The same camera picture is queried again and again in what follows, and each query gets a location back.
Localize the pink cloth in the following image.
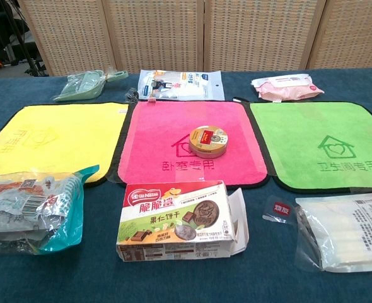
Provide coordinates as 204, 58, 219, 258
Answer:
106, 100, 270, 190

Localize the white printed flat package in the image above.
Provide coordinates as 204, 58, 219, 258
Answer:
137, 69, 226, 102

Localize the woven wooden folding screen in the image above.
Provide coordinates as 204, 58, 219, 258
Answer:
17, 0, 372, 77

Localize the blue table cover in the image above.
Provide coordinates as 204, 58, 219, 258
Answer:
0, 68, 372, 303

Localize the pink wet wipes pack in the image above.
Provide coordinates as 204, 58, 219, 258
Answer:
250, 73, 325, 102

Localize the teal clear snack bag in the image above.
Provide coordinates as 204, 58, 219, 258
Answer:
0, 164, 100, 256

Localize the yellow cloth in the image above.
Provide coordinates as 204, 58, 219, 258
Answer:
0, 101, 130, 187

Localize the green dustpan brush set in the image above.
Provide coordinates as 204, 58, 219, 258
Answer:
52, 69, 129, 102

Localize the black tripod stand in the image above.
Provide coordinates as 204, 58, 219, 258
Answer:
0, 0, 48, 76

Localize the red white biscuit box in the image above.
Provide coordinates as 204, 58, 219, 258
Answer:
115, 179, 249, 262

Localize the round gold tin box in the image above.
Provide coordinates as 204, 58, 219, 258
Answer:
188, 125, 228, 159

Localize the clear pack of white sticks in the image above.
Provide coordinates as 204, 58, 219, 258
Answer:
262, 189, 372, 274

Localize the green cloth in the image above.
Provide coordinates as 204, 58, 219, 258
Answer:
241, 100, 372, 194

